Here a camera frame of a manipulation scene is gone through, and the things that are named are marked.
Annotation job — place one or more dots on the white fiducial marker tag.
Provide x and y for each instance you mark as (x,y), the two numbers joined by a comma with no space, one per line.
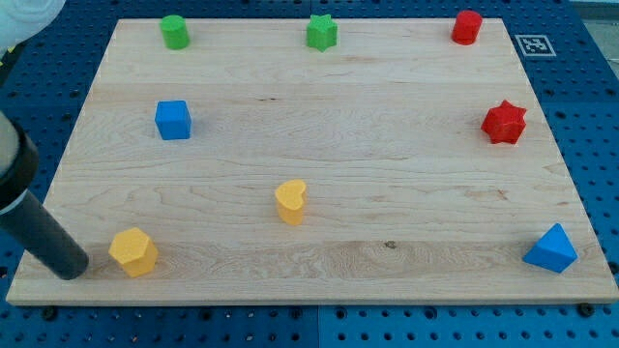
(535,45)

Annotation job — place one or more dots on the blue triangle block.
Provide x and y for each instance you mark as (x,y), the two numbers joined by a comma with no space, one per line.
(554,251)

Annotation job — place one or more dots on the green cylinder block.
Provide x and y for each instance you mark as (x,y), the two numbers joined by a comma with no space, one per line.
(175,33)

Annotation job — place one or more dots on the blue cube block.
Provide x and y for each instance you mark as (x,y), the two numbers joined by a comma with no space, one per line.
(173,120)

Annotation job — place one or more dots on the yellow hexagon block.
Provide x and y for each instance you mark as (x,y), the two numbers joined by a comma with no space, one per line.
(134,251)

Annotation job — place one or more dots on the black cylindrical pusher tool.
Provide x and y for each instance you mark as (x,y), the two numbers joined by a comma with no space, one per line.
(23,215)

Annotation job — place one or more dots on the red cylinder block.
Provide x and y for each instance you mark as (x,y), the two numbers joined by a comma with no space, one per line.
(467,27)

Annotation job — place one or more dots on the red star block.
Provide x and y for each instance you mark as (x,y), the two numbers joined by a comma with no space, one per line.
(504,123)

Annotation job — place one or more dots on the yellow heart block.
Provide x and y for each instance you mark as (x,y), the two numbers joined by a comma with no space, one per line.
(291,199)

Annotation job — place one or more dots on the light wooden board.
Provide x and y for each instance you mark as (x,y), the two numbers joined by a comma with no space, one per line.
(408,201)

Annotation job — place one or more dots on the green star block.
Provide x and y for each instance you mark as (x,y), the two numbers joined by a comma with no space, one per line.
(321,32)

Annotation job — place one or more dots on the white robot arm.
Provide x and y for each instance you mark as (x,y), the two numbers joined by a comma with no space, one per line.
(23,19)

